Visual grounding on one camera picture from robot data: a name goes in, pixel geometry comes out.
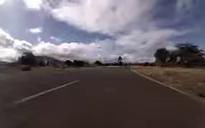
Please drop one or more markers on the lone distant tree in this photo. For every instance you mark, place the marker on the lone distant tree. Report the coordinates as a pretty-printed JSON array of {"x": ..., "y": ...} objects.
[{"x": 120, "y": 60}]

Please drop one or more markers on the low building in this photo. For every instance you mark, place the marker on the low building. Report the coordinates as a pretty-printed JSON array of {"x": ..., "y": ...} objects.
[{"x": 46, "y": 61}]

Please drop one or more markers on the dark bush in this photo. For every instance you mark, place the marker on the dark bush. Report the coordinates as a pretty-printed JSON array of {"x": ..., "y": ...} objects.
[{"x": 26, "y": 68}]

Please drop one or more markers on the group of dark trees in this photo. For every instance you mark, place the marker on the group of dark trees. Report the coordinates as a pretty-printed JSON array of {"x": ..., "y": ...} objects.
[{"x": 186, "y": 55}]

